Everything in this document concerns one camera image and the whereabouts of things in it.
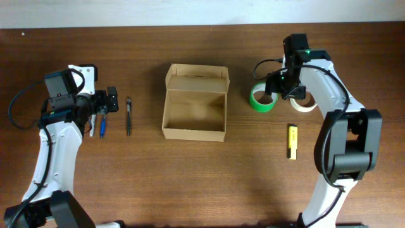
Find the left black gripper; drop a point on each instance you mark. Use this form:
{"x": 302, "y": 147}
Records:
{"x": 112, "y": 99}

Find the black gel pen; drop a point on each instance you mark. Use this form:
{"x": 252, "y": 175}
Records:
{"x": 129, "y": 109}

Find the black white marker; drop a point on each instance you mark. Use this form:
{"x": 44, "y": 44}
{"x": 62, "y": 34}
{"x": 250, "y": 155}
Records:
{"x": 92, "y": 125}

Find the beige masking tape roll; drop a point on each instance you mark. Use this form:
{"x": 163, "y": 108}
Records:
{"x": 304, "y": 108}

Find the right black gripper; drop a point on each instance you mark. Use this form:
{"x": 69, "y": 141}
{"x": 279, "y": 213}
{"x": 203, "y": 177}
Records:
{"x": 293, "y": 92}

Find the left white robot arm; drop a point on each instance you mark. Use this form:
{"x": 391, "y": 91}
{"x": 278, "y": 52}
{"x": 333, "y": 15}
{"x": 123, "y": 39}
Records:
{"x": 73, "y": 100}

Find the open cardboard box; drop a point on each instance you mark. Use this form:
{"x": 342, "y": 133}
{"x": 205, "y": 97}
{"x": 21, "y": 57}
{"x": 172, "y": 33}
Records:
{"x": 196, "y": 103}

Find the green tape roll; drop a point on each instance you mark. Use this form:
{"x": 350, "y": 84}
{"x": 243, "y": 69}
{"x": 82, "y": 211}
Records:
{"x": 257, "y": 93}

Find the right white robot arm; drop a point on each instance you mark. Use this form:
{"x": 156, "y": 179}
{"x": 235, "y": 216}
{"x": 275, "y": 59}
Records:
{"x": 348, "y": 143}

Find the blue gel pen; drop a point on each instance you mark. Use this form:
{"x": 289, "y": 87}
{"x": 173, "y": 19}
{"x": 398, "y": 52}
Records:
{"x": 103, "y": 126}

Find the yellow black utility knife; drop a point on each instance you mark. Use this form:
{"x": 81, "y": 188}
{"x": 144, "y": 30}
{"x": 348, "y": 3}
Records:
{"x": 292, "y": 141}

